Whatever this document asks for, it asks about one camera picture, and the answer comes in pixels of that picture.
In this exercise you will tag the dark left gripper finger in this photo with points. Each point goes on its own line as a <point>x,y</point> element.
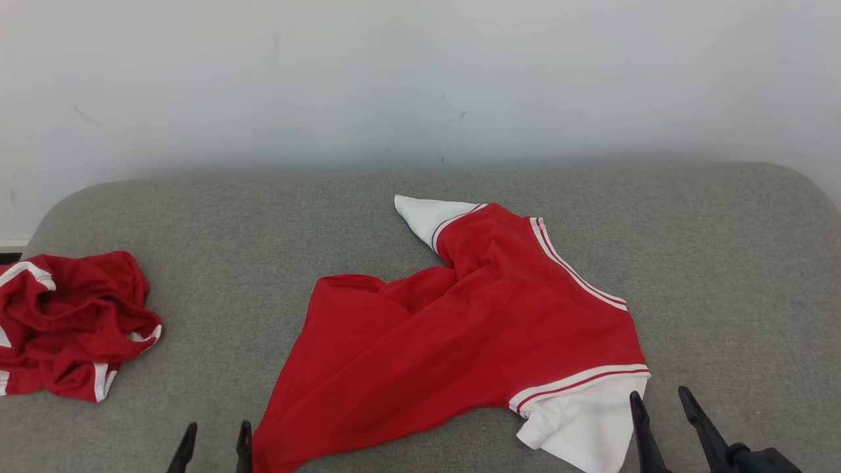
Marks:
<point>184,450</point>
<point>244,450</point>

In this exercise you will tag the red shorts white stripes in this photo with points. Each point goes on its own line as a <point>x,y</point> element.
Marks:
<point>72,322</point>

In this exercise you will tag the grey fabric sofa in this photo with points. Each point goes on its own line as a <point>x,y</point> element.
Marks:
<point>263,223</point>

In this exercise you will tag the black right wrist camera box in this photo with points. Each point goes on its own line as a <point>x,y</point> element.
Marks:
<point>762,461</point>

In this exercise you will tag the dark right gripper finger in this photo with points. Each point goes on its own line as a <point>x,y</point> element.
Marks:
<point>704,430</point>
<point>646,440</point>

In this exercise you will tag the red Bulls jersey white sleeves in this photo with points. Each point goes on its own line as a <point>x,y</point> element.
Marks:
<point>460,341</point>

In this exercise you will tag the black white wall baseboard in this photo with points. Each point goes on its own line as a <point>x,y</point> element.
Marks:
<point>10,253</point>

